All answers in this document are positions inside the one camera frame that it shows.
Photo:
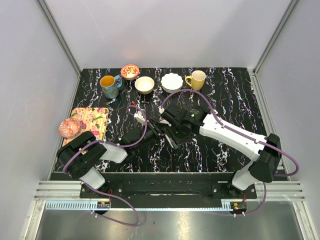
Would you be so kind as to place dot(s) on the cream round bowl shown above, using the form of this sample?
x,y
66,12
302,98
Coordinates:
x,y
144,85

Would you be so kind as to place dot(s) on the white scalloped bowl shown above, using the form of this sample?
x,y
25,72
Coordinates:
x,y
171,82

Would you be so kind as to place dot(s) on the floral wooden tray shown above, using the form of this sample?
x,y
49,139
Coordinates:
x,y
93,119

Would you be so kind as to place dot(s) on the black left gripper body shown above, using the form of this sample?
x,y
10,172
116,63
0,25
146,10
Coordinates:
x,y
154,127

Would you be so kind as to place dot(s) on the orange patterned small bowl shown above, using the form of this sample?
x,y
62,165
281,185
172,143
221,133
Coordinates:
x,y
130,71

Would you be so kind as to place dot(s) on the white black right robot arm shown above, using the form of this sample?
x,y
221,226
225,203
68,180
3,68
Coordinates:
x,y
263,151

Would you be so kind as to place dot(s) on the white red remote control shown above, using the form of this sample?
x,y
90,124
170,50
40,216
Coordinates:
x,y
168,135

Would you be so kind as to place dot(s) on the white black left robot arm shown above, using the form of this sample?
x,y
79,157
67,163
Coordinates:
x,y
80,156

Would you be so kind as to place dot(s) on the red patterned bowl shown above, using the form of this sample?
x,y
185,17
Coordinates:
x,y
69,127

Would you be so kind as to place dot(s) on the blue floral mug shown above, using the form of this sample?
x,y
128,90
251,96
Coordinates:
x,y
111,85

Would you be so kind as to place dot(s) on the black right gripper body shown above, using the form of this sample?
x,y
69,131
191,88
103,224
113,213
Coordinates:
x,y
174,131

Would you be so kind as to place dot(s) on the yellow mug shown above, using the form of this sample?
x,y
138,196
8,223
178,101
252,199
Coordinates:
x,y
196,80

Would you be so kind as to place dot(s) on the aluminium frame post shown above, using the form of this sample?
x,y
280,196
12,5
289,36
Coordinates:
x,y
59,35

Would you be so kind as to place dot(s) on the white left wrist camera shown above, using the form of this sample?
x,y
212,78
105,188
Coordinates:
x,y
140,118

